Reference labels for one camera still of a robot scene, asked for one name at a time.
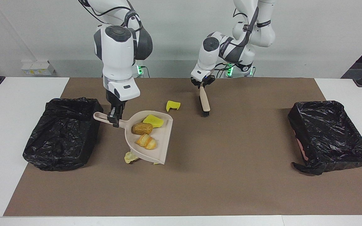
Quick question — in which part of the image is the beige hand brush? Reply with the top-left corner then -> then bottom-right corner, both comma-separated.
199,85 -> 211,117

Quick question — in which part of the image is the brown bread roll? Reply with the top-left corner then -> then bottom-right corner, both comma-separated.
132,122 -> 153,136

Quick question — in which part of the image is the yellow notched sponge piece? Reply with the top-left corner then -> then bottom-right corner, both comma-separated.
166,100 -> 181,112

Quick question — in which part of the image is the yellow sponge chunk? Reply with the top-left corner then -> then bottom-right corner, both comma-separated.
143,115 -> 165,128

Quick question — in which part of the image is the striped croissant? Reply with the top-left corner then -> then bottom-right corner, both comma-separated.
136,134 -> 157,150

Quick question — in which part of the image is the beige plastic dustpan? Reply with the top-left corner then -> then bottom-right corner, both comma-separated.
93,110 -> 173,165

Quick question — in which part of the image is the black bag lined pink bin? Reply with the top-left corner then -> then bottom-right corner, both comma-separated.
288,100 -> 362,175

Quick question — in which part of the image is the pale bread chunk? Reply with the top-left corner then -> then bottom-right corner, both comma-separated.
124,152 -> 140,164

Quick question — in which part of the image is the brown table mat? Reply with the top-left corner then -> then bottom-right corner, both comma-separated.
3,78 -> 362,216

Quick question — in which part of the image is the black left arm base cable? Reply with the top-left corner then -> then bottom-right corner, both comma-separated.
214,62 -> 232,78

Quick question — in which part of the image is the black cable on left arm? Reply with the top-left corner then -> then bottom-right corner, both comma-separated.
233,0 -> 260,47

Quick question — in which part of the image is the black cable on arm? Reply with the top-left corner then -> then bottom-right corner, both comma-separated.
79,0 -> 144,35
233,0 -> 260,47

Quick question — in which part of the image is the white wall socket box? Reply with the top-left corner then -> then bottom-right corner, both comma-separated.
21,61 -> 56,76

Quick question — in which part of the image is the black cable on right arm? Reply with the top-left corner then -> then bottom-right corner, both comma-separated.
79,0 -> 144,35

